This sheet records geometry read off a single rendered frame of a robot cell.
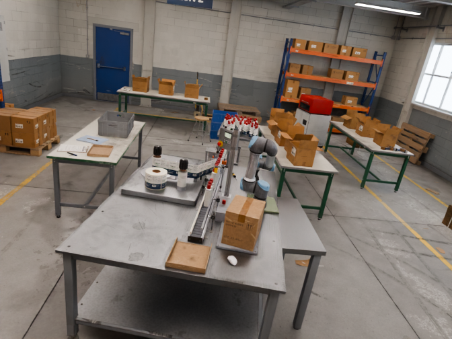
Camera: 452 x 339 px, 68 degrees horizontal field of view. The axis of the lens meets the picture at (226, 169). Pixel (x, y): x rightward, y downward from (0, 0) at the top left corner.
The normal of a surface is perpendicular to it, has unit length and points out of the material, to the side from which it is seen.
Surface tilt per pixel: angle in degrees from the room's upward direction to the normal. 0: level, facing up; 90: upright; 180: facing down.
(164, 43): 90
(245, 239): 90
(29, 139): 89
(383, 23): 90
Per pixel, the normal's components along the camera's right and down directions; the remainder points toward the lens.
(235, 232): -0.27, 0.32
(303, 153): 0.15, 0.41
